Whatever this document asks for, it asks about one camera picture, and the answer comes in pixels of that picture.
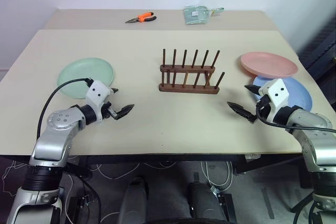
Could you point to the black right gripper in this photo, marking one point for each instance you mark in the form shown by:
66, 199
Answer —
264, 100

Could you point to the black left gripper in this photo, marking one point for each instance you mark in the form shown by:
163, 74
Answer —
108, 110

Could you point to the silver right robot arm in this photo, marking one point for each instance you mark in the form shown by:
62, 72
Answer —
309, 119

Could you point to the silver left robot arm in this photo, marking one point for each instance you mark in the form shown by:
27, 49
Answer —
52, 140

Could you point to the wooden dish rack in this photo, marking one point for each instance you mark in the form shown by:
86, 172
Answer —
189, 90

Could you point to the pink plate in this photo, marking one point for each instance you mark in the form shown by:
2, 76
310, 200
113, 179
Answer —
267, 64

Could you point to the green plate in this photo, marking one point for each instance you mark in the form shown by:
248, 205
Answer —
78, 72

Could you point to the blue plate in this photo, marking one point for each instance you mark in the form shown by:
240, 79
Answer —
299, 93

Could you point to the white power strip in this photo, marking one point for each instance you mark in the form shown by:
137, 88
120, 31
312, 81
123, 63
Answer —
252, 156

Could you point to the clear plastic bag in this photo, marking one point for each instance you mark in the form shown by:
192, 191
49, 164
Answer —
195, 16

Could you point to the black ribbed panel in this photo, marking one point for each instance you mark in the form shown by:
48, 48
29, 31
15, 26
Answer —
325, 40

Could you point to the dark rounded shape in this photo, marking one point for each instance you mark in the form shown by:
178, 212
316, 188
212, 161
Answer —
135, 200
203, 203

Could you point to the black floor box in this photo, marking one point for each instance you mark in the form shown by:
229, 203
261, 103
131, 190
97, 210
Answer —
84, 208

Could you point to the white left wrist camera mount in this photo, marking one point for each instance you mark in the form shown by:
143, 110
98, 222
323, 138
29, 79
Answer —
97, 93

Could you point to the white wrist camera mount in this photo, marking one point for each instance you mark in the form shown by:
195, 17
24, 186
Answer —
97, 93
278, 90

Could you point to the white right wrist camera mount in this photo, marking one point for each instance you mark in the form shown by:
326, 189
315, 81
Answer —
278, 90

